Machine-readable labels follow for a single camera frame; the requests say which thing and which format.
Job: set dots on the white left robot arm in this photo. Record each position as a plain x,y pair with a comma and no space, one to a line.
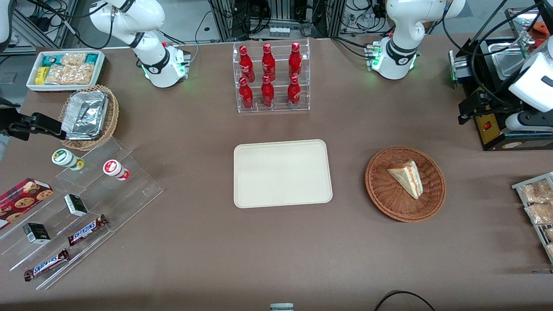
402,26

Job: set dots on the light wicker basket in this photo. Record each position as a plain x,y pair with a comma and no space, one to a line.
113,113

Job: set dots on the wrapped triangle sandwich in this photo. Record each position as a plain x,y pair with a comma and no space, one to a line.
408,178

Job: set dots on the brown wicker basket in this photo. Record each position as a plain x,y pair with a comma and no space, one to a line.
389,198

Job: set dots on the beige plastic tray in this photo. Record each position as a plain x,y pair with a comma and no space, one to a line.
283,172

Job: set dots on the black sealing machine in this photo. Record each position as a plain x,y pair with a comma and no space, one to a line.
497,138

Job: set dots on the white snack bin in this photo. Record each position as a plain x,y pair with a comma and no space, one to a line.
31,84

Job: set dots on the green lid yogurt cup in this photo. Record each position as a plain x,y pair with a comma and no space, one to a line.
65,158

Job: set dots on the stack of foil containers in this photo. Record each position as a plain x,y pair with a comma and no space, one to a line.
84,114

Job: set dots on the steel pan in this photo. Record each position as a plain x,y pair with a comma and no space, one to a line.
520,19
507,60

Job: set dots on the yellow snack packet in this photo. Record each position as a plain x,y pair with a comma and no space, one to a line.
41,76

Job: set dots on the large clear cracker bag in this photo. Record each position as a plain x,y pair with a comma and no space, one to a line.
71,74

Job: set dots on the teal snack packet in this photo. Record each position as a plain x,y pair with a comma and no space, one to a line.
52,59
92,58

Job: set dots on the red plaid cookie box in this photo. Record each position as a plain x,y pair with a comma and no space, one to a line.
21,199

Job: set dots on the clear snack bag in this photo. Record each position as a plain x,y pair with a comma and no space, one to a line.
540,214
538,191
550,250
549,234

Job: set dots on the small clear cracker bag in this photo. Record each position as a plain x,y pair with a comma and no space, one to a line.
74,58

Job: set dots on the red lid yogurt cup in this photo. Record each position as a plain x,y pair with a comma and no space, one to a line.
114,168

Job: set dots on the small black box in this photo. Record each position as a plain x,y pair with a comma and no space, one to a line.
36,233
75,205

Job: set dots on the orange object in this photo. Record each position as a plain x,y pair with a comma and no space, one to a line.
542,29

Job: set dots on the clear acrylic step display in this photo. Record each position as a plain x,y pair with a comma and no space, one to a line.
129,190

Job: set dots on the Snickers bar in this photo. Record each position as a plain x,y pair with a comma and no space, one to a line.
87,230
46,264

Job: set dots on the red cola bottle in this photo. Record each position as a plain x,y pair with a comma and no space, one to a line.
293,92
295,60
246,65
268,62
267,93
246,95

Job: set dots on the clear acrylic bottle rack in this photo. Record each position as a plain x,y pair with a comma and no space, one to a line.
276,107

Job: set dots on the white power strip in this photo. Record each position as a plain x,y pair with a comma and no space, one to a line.
285,32

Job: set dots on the grey device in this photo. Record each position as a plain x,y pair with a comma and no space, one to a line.
281,307

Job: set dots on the aluminium frame rack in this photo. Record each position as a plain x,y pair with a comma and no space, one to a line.
224,17
47,21

